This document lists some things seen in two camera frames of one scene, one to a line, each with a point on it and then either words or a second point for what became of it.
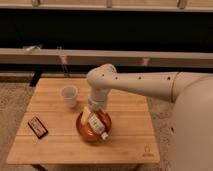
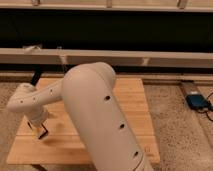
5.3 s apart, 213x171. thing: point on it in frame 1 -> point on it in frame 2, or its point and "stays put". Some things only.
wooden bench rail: x=106 y=56 stays put
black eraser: x=38 y=128 stays put
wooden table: x=48 y=131 stays put
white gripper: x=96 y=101 -> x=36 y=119
